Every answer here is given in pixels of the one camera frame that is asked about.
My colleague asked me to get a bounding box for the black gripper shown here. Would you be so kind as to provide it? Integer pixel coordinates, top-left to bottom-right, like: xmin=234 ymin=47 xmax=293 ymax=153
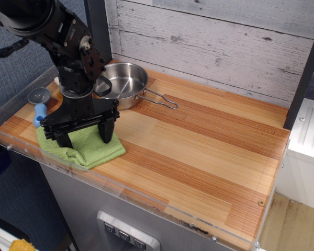
xmin=40 ymin=92 xmax=119 ymax=148

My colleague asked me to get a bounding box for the green cloth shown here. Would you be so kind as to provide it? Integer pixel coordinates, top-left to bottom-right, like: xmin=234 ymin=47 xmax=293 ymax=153
xmin=36 ymin=125 xmax=126 ymax=169

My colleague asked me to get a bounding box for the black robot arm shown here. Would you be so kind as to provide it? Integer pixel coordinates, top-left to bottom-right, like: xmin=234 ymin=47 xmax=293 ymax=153
xmin=0 ymin=1 xmax=119 ymax=147

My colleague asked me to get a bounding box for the blue grey measuring spoon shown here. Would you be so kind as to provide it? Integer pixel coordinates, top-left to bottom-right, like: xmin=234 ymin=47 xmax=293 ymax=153
xmin=28 ymin=87 xmax=51 ymax=128

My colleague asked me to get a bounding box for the plush corgi toy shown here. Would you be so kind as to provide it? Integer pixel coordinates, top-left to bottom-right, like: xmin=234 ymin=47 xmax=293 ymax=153
xmin=53 ymin=77 xmax=60 ymax=86

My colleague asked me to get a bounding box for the stainless steel pan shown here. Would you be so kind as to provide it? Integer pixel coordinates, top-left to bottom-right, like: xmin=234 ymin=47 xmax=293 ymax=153
xmin=94 ymin=63 xmax=178 ymax=110

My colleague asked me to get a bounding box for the silver toy fridge cabinet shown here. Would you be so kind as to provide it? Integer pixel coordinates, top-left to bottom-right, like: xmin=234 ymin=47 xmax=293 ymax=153
xmin=41 ymin=165 xmax=256 ymax=250

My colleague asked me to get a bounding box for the clear acrylic barrier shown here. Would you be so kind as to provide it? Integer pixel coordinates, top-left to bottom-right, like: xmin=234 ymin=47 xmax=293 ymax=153
xmin=0 ymin=71 xmax=289 ymax=250

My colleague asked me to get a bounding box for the white ridged appliance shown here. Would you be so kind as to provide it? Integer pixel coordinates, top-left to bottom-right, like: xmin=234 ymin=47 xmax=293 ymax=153
xmin=276 ymin=98 xmax=314 ymax=208

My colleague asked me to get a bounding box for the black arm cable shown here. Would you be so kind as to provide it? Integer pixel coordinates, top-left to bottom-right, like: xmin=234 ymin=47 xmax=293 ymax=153
xmin=93 ymin=75 xmax=113 ymax=97

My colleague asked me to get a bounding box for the dark vertical post right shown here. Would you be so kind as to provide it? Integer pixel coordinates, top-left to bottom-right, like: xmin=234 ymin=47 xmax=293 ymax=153
xmin=283 ymin=42 xmax=314 ymax=130

